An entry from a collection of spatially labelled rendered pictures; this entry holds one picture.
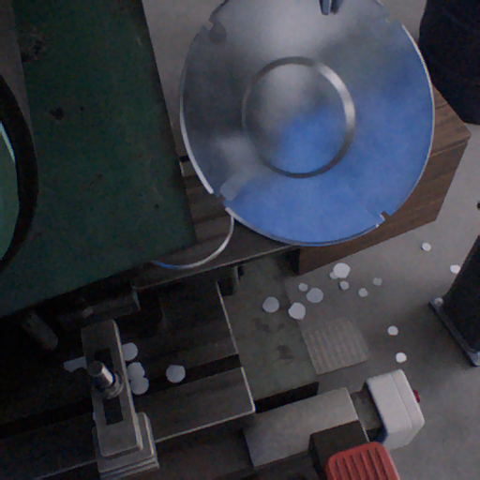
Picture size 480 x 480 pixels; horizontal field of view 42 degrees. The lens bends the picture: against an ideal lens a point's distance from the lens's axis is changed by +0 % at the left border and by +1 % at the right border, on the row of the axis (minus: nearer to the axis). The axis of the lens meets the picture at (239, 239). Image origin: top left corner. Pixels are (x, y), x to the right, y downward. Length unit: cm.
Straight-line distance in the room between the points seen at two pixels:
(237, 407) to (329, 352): 62
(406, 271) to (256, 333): 84
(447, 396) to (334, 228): 88
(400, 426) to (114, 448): 35
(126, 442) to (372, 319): 96
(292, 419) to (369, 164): 33
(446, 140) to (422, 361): 51
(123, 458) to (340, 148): 40
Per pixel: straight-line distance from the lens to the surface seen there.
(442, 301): 159
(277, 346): 84
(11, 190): 17
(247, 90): 71
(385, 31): 65
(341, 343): 136
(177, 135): 103
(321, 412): 82
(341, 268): 88
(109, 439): 71
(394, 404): 84
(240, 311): 86
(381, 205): 69
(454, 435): 151
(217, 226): 76
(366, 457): 69
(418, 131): 66
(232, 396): 76
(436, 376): 154
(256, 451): 80
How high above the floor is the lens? 143
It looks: 60 degrees down
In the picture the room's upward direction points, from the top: 7 degrees counter-clockwise
